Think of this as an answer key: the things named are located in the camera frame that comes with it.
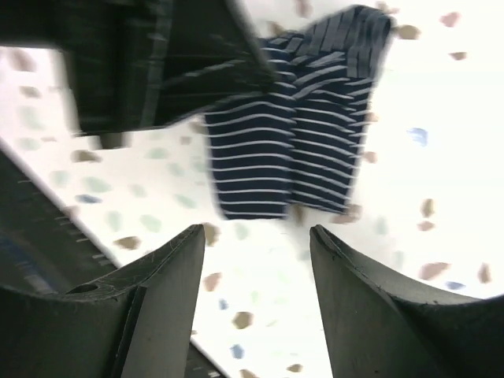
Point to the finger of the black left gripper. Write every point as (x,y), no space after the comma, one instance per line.
(139,65)

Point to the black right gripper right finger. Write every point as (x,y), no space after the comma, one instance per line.
(380,323)

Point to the navy white striped underwear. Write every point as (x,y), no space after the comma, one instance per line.
(301,141)

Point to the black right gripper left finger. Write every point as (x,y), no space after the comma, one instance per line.
(133,322)

